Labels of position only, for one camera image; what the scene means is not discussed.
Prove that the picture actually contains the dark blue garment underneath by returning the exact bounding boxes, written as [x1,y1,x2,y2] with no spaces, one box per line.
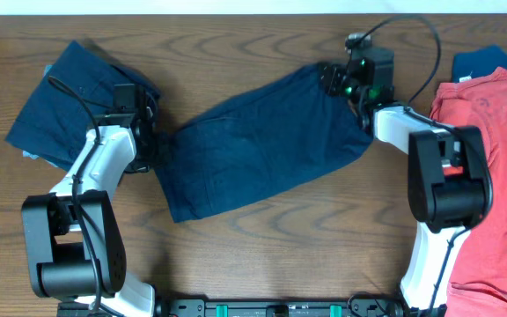
[452,45,507,83]

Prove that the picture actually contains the folded navy shorts stack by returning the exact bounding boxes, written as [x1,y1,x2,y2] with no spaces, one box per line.
[5,41,160,171]

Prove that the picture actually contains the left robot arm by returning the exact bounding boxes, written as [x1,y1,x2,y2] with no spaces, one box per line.
[21,84,162,316]

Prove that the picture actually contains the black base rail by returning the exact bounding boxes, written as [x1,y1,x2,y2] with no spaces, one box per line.
[57,290,413,317]

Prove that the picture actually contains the navy blue shorts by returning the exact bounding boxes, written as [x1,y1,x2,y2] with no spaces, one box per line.
[156,64,372,223]

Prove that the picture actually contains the red orange t-shirt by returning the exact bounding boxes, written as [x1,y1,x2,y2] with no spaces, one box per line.
[430,68,507,316]

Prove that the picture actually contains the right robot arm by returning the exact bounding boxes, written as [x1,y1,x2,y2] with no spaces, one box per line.
[319,33,493,316]

